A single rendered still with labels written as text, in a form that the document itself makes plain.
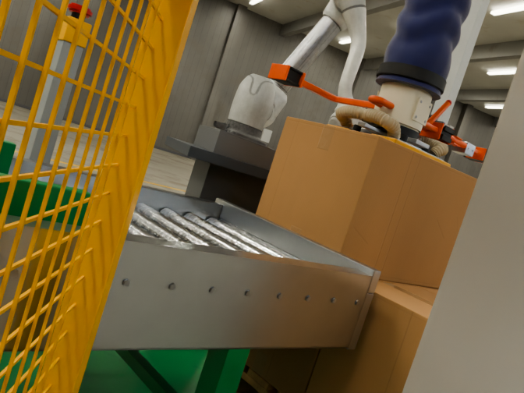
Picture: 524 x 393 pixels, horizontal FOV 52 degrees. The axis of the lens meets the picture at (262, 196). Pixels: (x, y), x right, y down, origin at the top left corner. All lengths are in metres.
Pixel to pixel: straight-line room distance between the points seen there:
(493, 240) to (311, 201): 1.30
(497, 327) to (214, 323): 0.78
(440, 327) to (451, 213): 1.55
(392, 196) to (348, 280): 0.40
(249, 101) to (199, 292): 1.30
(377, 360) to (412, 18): 1.05
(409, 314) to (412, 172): 0.46
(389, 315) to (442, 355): 1.09
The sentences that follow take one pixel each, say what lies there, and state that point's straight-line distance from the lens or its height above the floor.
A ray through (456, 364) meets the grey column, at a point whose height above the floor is 0.71.
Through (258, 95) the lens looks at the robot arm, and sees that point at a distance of 2.19.
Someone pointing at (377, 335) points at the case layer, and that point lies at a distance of 1.45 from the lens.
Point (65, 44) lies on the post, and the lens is 1.66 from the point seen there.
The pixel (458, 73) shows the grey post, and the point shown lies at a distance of 5.13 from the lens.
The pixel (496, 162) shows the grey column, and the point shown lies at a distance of 0.34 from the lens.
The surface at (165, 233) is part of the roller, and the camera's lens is 1.30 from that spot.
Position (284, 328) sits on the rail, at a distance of 1.19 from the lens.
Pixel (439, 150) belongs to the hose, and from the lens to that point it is 1.89.
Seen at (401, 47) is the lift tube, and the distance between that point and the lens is 1.81.
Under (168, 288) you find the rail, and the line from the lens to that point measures 0.96.
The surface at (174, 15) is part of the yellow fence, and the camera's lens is 0.75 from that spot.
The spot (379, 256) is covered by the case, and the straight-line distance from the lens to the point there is 1.64.
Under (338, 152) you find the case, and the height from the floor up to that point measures 0.87.
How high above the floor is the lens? 0.79
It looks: 4 degrees down
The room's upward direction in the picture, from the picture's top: 18 degrees clockwise
